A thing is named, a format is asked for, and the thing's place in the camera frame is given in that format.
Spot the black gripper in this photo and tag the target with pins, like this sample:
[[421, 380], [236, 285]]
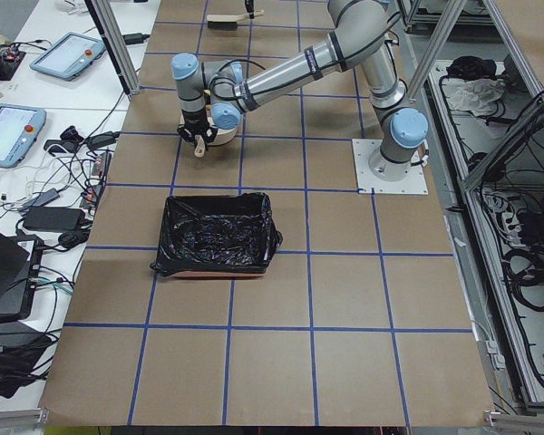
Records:
[[193, 121]]

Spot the cream plastic dustpan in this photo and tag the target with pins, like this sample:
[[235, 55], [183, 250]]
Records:
[[224, 136]]

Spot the cream hand brush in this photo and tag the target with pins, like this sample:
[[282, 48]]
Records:
[[229, 22]]

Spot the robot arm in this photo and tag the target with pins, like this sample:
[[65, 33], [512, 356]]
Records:
[[214, 95]]

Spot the black lined trash bin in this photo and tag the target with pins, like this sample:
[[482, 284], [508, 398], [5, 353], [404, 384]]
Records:
[[217, 236]]

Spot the upper teach pendant tablet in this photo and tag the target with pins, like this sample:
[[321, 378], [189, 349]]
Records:
[[69, 57]]

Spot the teach pendant tablet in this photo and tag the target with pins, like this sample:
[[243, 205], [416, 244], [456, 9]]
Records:
[[19, 129], [69, 57]]

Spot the black power adapter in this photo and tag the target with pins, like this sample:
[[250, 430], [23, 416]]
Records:
[[52, 219]]

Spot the lower teach pendant tablet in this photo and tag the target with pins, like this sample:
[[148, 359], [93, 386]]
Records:
[[19, 129]]

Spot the black laptop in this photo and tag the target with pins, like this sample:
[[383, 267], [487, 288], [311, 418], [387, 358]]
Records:
[[20, 260]]

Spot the white crumpled cloth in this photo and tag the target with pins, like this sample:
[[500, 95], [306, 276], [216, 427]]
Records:
[[479, 97]]

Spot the aluminium frame post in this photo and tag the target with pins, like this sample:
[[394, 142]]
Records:
[[109, 30]]

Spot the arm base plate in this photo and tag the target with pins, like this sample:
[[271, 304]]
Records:
[[376, 175]]

